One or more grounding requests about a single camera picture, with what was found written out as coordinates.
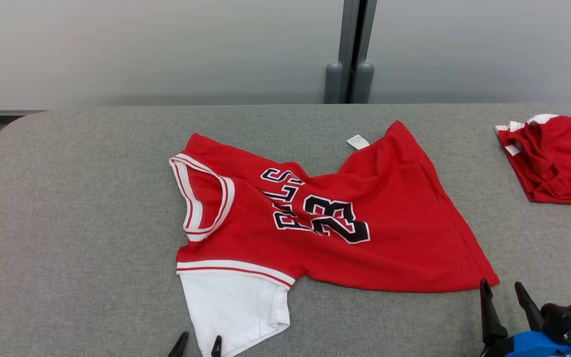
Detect red basketball jersey number 23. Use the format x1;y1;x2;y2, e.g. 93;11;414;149
169;119;501;357

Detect red shorts with white stripe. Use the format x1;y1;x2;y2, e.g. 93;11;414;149
494;114;571;211

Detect grey rounded post cover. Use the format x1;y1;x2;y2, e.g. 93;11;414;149
354;61;375;105
324;62;344;105

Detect grey vertical door frame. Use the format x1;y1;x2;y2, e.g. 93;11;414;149
338;0;379;105

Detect grey wall base rail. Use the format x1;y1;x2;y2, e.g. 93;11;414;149
0;109;49;118

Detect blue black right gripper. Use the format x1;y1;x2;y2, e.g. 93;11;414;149
479;279;571;357

